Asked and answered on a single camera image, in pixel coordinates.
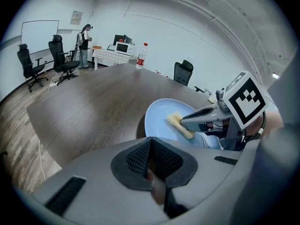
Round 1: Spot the black monitor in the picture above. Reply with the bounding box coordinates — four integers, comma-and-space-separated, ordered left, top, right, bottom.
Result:
114, 34, 132, 44

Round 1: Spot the black office chair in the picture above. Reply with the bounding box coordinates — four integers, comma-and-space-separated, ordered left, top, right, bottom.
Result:
173, 60, 205, 93
48, 34, 81, 86
16, 43, 49, 93

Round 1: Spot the beige wall panel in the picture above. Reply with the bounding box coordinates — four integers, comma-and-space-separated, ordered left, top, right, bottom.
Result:
70, 10, 83, 26

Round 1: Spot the person's right forearm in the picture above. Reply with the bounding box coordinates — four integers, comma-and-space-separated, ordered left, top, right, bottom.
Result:
246, 110, 284, 140

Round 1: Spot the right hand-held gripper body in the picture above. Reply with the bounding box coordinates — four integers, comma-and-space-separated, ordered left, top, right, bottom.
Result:
215, 70, 270, 151

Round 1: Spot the yellow sponge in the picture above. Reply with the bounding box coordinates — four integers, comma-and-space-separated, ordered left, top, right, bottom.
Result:
166, 111, 195, 139

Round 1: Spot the red label water bottle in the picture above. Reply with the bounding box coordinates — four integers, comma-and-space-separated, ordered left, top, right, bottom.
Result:
135, 43, 149, 69

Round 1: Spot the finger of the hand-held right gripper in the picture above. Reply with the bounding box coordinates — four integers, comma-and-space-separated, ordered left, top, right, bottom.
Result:
181, 119, 227, 133
180, 105, 232, 124

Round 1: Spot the table with checked cloth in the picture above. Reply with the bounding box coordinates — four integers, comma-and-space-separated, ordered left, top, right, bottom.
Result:
91, 48, 139, 70

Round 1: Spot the white microwave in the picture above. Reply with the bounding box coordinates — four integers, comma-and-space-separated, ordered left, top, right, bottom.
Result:
114, 41, 139, 55

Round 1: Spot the whiteboard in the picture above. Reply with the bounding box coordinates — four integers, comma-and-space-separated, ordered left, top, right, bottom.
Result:
21, 20, 60, 55

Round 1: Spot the big blue plate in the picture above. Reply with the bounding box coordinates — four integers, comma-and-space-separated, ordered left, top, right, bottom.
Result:
144, 98, 222, 150

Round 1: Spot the white floor cable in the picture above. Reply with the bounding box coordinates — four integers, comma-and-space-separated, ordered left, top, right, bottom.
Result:
37, 138, 47, 181

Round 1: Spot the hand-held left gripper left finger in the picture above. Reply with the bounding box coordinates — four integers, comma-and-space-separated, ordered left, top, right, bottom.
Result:
30, 136, 170, 225

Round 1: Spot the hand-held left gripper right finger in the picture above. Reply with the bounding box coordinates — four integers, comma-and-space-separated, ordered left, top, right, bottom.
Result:
151, 136, 243, 225

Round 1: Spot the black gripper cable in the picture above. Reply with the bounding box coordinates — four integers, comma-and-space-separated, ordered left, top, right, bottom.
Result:
243, 111, 267, 145

